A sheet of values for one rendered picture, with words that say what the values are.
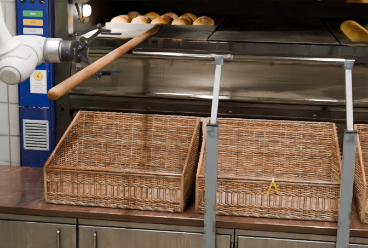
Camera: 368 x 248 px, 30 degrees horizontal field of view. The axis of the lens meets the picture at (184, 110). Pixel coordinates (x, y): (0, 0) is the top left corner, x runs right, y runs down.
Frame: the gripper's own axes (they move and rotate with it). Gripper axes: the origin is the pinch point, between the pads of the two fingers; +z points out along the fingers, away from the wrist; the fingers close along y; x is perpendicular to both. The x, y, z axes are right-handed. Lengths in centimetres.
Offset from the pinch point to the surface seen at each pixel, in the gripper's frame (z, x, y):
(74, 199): -18, -6, 58
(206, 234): 34, 6, 65
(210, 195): 35, 6, 50
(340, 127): 87, -56, 37
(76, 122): -28, -47, 38
